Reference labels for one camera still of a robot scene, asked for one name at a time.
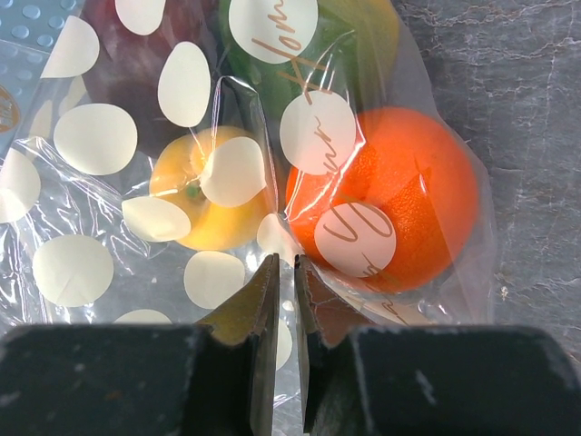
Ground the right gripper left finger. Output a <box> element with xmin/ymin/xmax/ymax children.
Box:
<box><xmin>1</xmin><ymin>255</ymin><xmax>280</xmax><ymax>435</ymax></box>

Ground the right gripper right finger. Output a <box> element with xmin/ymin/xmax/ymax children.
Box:
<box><xmin>294</xmin><ymin>255</ymin><xmax>580</xmax><ymax>435</ymax></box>

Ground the orange fake orange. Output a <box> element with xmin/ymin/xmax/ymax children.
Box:
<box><xmin>286</xmin><ymin>106</ymin><xmax>479</xmax><ymax>293</ymax></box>

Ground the yellow orange fake fruit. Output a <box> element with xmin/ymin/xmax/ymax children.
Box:
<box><xmin>150</xmin><ymin>126</ymin><xmax>269</xmax><ymax>251</ymax></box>

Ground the clear polka dot zip bag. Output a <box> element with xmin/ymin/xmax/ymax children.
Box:
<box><xmin>1</xmin><ymin>1</ymin><xmax>496</xmax><ymax>435</ymax></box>

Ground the dark purple fake fruit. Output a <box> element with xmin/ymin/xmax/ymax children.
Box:
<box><xmin>80</xmin><ymin>1</ymin><xmax>222</xmax><ymax>158</ymax></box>

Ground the green orange fake mango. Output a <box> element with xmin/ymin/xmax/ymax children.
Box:
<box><xmin>219</xmin><ymin>1</ymin><xmax>399</xmax><ymax>120</ymax></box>

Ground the light blue plastic basket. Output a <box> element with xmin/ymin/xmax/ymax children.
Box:
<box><xmin>1</xmin><ymin>0</ymin><xmax>84</xmax><ymax>155</ymax></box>

